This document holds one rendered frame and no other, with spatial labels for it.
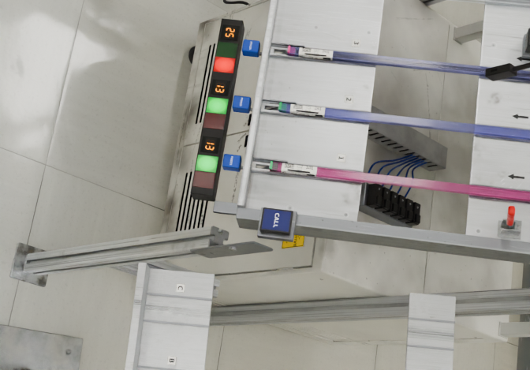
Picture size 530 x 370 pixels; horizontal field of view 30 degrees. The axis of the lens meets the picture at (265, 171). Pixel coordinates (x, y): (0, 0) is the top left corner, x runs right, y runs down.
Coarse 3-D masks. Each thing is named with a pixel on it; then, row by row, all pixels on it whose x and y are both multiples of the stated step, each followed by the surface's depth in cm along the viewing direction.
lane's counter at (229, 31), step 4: (224, 24) 181; (224, 28) 180; (228, 28) 180; (232, 28) 180; (236, 28) 180; (224, 32) 180; (228, 32) 180; (232, 32) 180; (236, 32) 180; (224, 36) 180; (228, 36) 180; (232, 36) 180; (236, 36) 180; (236, 40) 179
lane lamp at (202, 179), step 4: (196, 172) 171; (200, 172) 171; (204, 172) 171; (208, 172) 171; (196, 176) 171; (200, 176) 171; (204, 176) 171; (208, 176) 171; (212, 176) 171; (196, 180) 171; (200, 180) 171; (204, 180) 171; (208, 180) 171; (212, 180) 171; (196, 184) 171; (200, 184) 171; (204, 184) 171; (208, 184) 170; (212, 184) 170; (208, 188) 170; (212, 188) 170
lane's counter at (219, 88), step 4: (216, 80) 177; (220, 80) 177; (224, 80) 177; (228, 80) 177; (212, 84) 177; (216, 84) 177; (220, 84) 177; (224, 84) 177; (228, 84) 176; (212, 88) 176; (216, 88) 176; (220, 88) 176; (224, 88) 176; (228, 88) 176; (212, 92) 176; (216, 92) 176; (220, 92) 176; (224, 92) 176; (228, 92) 176
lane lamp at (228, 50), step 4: (220, 44) 179; (224, 44) 179; (228, 44) 179; (232, 44) 179; (236, 44) 179; (220, 48) 179; (224, 48) 179; (228, 48) 179; (232, 48) 179; (236, 48) 179; (220, 52) 179; (224, 52) 179; (228, 52) 179; (232, 52) 179; (236, 52) 178; (220, 56) 178; (224, 56) 178; (228, 56) 178; (232, 56) 178
